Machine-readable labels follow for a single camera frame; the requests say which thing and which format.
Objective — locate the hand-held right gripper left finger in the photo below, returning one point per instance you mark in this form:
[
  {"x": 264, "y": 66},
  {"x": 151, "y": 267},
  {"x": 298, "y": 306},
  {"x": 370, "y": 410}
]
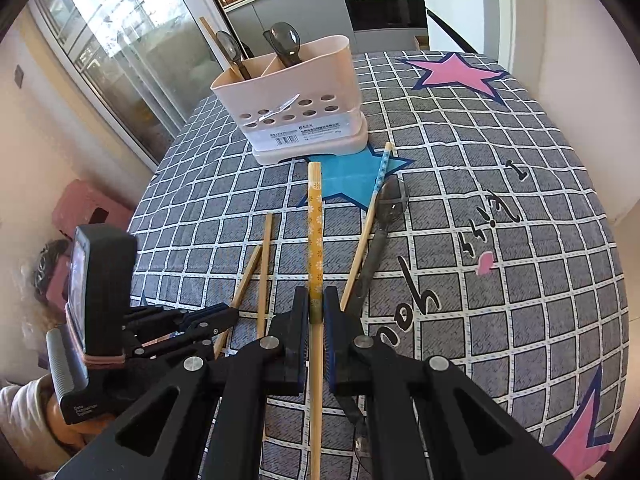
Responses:
[{"x": 295, "y": 330}]

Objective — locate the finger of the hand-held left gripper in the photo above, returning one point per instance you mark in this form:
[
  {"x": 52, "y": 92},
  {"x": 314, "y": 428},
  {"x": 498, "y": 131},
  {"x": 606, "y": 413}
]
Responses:
[
  {"x": 175, "y": 347},
  {"x": 200, "y": 316}
]

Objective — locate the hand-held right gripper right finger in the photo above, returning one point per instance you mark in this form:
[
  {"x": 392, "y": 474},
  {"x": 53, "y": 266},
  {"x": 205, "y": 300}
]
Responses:
[{"x": 332, "y": 330}]

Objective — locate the yellow floral wooden chopstick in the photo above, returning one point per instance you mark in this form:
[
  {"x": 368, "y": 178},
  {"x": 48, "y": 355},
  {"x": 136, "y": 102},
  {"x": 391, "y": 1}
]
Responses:
[{"x": 315, "y": 220}]

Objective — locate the blue patterned wooden chopstick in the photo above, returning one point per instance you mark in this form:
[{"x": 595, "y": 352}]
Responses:
[{"x": 378, "y": 185}]

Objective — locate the beige plastic utensil holder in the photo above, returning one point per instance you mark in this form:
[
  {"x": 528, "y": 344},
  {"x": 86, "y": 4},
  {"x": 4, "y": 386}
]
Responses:
[{"x": 300, "y": 85}]

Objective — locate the person's left forearm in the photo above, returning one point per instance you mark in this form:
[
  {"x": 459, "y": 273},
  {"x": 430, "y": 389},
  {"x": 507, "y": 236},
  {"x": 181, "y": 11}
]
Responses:
[{"x": 25, "y": 415}]

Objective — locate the pink plastic stool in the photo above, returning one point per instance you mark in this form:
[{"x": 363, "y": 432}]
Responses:
[{"x": 85, "y": 200}]

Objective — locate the sliding glass door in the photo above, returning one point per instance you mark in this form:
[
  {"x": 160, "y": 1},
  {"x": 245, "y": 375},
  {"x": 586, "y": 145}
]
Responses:
[{"x": 125, "y": 50}]

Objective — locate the cardboard box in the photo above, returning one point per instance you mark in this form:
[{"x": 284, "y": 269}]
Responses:
[{"x": 421, "y": 42}]

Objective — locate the grey lower kitchen cabinet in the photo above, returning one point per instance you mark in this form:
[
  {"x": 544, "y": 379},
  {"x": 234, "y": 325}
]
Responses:
[{"x": 290, "y": 22}]

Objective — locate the black built-in oven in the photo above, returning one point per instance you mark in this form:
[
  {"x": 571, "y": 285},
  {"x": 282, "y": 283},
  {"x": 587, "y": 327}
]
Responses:
[{"x": 385, "y": 7}]

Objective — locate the white refrigerator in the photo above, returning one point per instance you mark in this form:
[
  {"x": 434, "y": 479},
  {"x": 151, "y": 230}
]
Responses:
[{"x": 460, "y": 5}]

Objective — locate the wall light switch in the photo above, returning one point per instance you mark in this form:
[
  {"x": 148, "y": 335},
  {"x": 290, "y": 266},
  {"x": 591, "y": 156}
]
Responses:
[{"x": 19, "y": 76}]

